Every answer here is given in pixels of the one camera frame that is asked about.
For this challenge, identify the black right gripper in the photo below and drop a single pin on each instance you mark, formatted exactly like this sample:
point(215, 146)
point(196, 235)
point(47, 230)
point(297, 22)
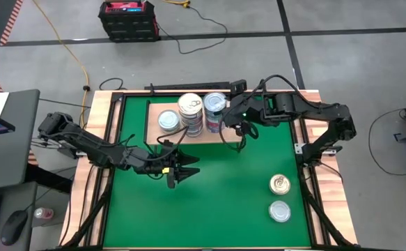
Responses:
point(249, 109)

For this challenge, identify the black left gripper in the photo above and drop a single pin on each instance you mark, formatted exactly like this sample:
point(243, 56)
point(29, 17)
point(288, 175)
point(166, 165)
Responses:
point(157, 162)

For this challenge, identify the teal Trader Joe's tuna can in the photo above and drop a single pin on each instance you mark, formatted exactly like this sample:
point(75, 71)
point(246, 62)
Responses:
point(214, 100)

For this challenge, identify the green Bumble Bee tuna can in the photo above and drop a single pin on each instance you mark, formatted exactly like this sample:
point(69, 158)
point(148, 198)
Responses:
point(169, 120)
point(170, 130)

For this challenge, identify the wooden shelf board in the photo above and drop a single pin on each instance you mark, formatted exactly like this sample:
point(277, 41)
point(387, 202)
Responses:
point(152, 118)

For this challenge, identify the silver lidded tuna can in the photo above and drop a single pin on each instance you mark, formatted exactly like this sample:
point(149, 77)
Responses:
point(279, 211)

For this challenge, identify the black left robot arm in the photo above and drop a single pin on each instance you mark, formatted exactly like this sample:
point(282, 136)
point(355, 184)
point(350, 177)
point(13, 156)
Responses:
point(84, 143)

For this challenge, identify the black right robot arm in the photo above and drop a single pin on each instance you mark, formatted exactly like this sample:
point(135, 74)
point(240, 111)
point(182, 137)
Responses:
point(328, 111)

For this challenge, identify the grey keyboard shelf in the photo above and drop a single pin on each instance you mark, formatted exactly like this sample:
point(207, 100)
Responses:
point(18, 195)

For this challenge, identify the green table mat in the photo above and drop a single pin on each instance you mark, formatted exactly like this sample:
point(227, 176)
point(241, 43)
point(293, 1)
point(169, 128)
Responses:
point(206, 209)

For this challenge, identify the long black bar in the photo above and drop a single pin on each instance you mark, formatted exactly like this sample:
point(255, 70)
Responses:
point(188, 85)

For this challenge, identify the black red power station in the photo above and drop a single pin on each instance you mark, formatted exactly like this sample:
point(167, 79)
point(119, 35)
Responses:
point(129, 24)

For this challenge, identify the small clear bottle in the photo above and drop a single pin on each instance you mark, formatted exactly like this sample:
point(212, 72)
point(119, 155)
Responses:
point(44, 213)

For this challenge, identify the grey desk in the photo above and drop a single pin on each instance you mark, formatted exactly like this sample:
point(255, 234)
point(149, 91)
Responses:
point(14, 157)

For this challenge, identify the black computer mouse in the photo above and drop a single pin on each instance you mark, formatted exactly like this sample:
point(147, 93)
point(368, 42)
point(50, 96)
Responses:
point(14, 227)

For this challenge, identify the black table frame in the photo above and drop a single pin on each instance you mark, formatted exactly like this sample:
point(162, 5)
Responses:
point(101, 174)

